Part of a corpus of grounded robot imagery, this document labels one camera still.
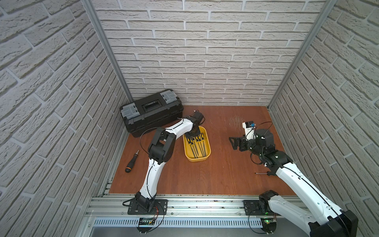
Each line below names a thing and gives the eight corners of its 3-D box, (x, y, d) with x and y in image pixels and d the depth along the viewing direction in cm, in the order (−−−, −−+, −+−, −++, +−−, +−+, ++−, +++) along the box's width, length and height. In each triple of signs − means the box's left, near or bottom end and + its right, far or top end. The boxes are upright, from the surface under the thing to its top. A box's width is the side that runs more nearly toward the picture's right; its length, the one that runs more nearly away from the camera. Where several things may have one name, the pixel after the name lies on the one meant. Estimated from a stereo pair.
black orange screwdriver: (125, 171, 87) (124, 170, 86) (137, 150, 96) (136, 149, 95) (129, 173, 87) (128, 171, 85) (141, 151, 96) (140, 150, 94)
